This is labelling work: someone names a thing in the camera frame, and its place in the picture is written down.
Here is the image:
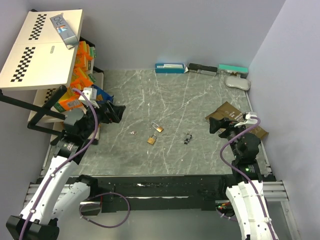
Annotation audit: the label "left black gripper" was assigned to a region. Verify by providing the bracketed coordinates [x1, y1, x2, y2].
[80, 99, 125, 140]

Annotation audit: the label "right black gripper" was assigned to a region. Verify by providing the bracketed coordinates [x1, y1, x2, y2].
[208, 116, 250, 159]

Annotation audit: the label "key bunch with panda charm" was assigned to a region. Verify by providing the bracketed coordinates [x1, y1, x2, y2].
[183, 132, 193, 145]

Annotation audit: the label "short shackle brass padlock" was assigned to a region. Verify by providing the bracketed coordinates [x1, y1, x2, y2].
[147, 134, 157, 146]

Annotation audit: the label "long shackle brass padlock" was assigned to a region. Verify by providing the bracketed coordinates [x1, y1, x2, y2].
[151, 122, 164, 133]

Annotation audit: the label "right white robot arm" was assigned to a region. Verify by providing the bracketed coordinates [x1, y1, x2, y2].
[208, 112, 278, 240]

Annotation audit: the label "brown foil package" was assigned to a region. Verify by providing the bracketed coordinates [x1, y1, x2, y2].
[204, 100, 270, 147]

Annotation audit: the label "blue doritos chip bag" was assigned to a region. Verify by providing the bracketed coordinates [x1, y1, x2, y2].
[92, 84, 114, 103]

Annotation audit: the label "stacked orange snack boxes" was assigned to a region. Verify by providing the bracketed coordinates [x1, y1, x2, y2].
[70, 40, 97, 91]

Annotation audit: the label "orange green snack box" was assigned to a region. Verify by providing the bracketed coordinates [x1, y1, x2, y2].
[53, 84, 85, 113]

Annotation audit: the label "grey white pouch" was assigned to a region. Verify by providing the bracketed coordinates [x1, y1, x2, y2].
[225, 76, 251, 91]

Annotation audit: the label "blue flat box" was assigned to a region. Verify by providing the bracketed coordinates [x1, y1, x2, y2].
[154, 63, 189, 74]

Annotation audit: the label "black flat box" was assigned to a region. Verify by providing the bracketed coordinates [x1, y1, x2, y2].
[188, 63, 218, 76]

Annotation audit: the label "teal flat box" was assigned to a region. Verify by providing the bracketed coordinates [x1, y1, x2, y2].
[217, 64, 249, 79]

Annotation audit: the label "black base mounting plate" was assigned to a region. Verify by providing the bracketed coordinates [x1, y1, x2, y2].
[92, 174, 237, 213]

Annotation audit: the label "checkerboard calibration board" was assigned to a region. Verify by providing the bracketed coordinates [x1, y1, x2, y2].
[0, 9, 84, 91]

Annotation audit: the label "silver blue carton box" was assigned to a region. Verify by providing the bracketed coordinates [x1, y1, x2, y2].
[50, 14, 79, 50]

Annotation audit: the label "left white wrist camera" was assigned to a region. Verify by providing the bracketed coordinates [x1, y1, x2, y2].
[78, 87, 99, 108]

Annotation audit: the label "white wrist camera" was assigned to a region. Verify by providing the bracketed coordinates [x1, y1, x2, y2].
[234, 111, 258, 127]
[78, 87, 99, 108]

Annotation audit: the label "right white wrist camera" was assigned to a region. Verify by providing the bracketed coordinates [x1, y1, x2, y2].
[234, 111, 258, 127]

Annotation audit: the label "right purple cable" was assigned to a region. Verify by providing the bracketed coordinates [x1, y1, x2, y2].
[216, 116, 280, 240]

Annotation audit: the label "purple cable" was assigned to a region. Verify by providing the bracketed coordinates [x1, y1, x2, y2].
[18, 87, 131, 240]
[216, 116, 280, 240]

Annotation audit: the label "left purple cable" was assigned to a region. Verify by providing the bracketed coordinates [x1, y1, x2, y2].
[18, 87, 131, 240]

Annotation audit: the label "black frame white shelf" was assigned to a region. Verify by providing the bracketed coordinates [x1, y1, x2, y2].
[0, 9, 105, 146]

